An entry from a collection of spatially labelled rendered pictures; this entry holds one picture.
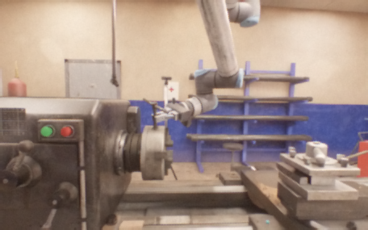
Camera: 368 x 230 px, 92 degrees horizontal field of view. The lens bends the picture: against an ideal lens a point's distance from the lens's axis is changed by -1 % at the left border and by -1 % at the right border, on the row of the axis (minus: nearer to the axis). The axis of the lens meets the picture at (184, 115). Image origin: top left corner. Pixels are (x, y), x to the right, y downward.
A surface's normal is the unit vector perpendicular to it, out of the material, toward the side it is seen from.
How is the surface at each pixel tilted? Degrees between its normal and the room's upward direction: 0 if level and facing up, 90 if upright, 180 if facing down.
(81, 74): 90
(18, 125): 90
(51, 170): 90
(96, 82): 90
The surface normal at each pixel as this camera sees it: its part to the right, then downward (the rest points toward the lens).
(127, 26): 0.06, 0.07
